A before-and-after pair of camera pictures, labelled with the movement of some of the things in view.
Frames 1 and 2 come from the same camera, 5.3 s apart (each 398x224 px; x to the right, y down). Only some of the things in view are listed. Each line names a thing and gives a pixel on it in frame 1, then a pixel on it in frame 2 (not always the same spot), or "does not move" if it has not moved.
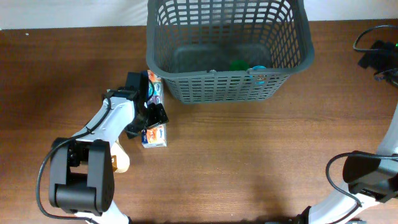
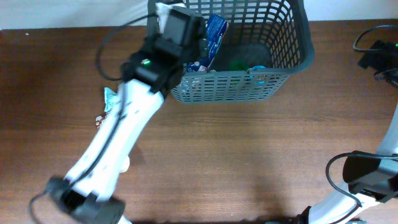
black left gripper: (159, 116) -> (201, 45)
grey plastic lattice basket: (227, 51) does not move
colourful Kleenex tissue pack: (155, 136) -> (216, 27)
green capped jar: (239, 65) does not move
